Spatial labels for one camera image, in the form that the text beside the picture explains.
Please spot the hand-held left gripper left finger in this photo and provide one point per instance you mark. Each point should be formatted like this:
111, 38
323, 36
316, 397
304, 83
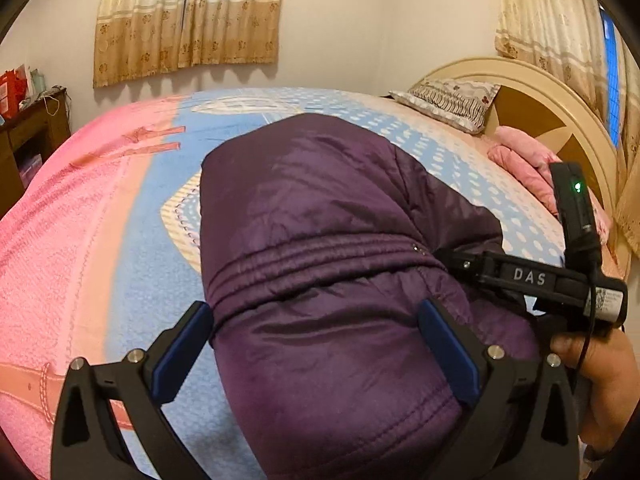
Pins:
182, 350

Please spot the pink and blue printed blanket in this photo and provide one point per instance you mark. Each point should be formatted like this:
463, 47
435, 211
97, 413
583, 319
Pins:
100, 235

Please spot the person's right hand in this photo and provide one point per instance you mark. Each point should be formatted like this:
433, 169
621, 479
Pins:
610, 385

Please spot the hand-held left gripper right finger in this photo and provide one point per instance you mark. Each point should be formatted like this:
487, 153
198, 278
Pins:
445, 350

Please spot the window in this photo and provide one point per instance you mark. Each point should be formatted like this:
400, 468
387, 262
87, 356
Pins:
611, 75

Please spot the cream wooden headboard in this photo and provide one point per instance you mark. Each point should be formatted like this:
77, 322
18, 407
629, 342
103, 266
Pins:
530, 105

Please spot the dark wooden desk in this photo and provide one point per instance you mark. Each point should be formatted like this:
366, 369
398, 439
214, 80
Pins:
35, 130

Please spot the striped patterned pillow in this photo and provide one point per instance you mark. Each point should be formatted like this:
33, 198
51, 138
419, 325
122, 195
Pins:
445, 102

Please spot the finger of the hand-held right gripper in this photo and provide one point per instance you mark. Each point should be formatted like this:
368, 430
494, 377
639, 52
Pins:
460, 262

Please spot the purple padded jacket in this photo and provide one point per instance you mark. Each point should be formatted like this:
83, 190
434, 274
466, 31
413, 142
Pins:
325, 210

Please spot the beige patterned curtain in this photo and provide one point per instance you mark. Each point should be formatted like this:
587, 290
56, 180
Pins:
190, 10
545, 10

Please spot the red box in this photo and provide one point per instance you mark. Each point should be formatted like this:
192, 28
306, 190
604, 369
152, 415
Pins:
12, 90

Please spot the pink quilt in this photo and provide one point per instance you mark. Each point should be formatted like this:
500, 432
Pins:
520, 155

